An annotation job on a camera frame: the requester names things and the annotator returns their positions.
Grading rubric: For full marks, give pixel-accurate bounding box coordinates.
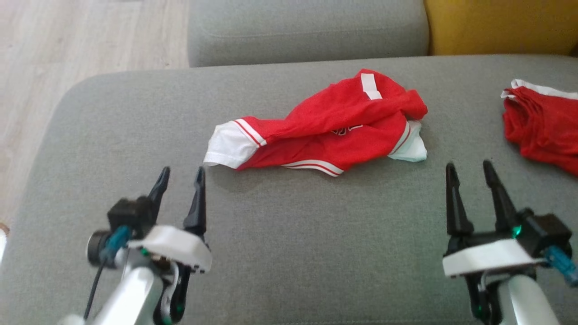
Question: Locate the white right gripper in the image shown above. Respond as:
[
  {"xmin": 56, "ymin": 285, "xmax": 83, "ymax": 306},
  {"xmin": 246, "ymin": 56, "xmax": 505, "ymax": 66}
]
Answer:
[{"xmin": 442, "ymin": 160, "xmax": 549, "ymax": 279}]

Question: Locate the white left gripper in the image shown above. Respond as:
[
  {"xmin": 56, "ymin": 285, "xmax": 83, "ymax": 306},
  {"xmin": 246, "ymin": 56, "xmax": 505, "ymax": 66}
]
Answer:
[{"xmin": 127, "ymin": 166, "xmax": 213, "ymax": 274}]

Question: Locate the red Bulls basketball jersey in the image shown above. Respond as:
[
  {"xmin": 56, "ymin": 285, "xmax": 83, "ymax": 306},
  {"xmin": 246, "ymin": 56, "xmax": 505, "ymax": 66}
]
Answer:
[{"xmin": 203, "ymin": 69, "xmax": 429, "ymax": 177}]

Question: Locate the red garment with white trim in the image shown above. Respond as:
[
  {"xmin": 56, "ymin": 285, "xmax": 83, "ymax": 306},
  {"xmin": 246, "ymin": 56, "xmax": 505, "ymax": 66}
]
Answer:
[{"xmin": 500, "ymin": 79, "xmax": 578, "ymax": 176}]

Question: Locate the grey fabric sofa seat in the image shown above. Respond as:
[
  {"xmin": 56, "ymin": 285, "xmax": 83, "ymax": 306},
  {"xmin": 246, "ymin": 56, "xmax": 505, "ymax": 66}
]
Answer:
[{"xmin": 0, "ymin": 54, "xmax": 578, "ymax": 325}]

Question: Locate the yellow fabric sofa cushion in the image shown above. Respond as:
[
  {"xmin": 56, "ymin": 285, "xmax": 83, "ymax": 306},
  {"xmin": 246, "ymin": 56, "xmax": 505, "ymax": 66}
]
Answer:
[{"xmin": 424, "ymin": 0, "xmax": 578, "ymax": 57}]

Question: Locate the grey sofa backrest cushion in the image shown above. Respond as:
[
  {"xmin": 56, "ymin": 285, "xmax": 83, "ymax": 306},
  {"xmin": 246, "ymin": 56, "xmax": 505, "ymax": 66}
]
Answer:
[{"xmin": 187, "ymin": 0, "xmax": 430, "ymax": 68}]

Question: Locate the black left cable teal connector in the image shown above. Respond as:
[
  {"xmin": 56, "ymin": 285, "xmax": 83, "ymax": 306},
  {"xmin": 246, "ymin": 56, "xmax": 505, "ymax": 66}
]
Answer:
[{"xmin": 84, "ymin": 225, "xmax": 132, "ymax": 322}]

